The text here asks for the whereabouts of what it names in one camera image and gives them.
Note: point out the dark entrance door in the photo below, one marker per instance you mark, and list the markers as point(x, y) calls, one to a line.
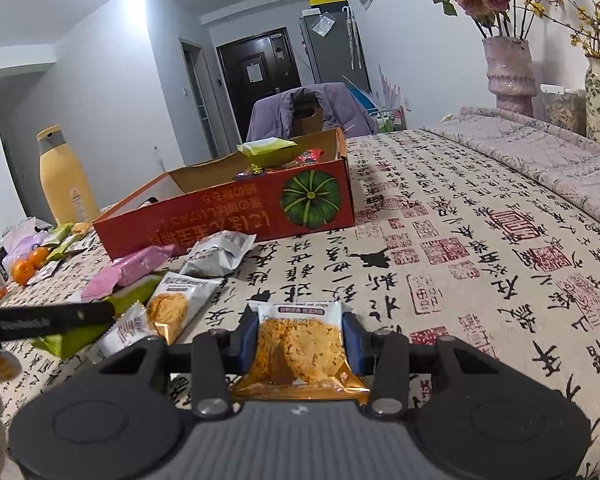
point(257, 85)

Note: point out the small green packet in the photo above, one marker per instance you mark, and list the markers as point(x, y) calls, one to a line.
point(62, 251)
point(64, 234)

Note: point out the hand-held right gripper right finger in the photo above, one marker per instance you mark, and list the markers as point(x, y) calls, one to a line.
point(352, 345)

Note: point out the orange cardboard box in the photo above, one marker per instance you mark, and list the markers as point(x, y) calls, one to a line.
point(205, 210)

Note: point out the white umbrella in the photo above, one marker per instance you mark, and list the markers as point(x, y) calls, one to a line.
point(352, 40)

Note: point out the clear storage jar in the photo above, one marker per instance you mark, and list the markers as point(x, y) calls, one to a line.
point(562, 110)

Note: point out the green snack packet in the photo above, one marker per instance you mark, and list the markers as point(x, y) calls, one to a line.
point(135, 292)

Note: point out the purple jacket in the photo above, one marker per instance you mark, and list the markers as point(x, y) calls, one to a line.
point(275, 115)

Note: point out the pink wall decal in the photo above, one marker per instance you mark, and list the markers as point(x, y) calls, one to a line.
point(389, 87)

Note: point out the yellow box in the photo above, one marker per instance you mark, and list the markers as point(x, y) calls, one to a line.
point(327, 0)

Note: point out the white crisp packet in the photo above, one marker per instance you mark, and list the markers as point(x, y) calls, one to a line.
point(300, 355)
point(172, 305)
point(215, 255)

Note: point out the storage trolley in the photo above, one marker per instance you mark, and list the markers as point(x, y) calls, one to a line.
point(390, 120)

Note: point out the orange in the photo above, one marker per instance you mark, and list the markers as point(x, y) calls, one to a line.
point(37, 256)
point(22, 271)

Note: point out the white and lime packet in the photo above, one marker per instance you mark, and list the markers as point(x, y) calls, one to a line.
point(267, 146)

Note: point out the clear plastic bag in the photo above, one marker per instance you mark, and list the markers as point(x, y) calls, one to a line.
point(322, 25)

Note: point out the person's left hand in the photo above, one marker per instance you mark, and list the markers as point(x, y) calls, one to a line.
point(6, 366)

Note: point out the interior glass door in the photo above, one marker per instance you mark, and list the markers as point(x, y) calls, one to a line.
point(200, 105)

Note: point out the wooden chair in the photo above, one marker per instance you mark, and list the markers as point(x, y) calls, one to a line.
point(308, 115)

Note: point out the yellow bottle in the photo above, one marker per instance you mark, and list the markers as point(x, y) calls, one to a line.
point(67, 180)

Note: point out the grey refrigerator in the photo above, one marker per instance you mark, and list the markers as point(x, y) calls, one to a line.
point(332, 60)

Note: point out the colourful cartoon snack packet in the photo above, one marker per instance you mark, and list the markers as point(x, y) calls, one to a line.
point(305, 157)

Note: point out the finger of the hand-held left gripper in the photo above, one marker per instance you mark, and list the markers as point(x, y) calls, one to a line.
point(100, 311)

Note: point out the yellow flower branches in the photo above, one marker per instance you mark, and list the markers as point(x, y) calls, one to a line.
point(587, 25)

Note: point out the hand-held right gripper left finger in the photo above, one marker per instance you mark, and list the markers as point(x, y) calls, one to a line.
point(247, 345)

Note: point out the pink snack packet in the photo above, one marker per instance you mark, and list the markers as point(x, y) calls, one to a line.
point(105, 282)
point(145, 262)

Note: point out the grey quilted cloth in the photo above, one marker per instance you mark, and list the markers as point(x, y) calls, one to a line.
point(530, 160)

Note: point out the tissue pack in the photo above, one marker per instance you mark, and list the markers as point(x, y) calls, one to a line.
point(25, 237)

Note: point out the small white packet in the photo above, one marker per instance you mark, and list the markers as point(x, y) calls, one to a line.
point(45, 270)

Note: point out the pink ceramic vase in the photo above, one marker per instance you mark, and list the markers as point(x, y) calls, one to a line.
point(510, 80)

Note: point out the white packet with dark label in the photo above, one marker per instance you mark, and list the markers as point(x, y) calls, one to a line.
point(125, 332)

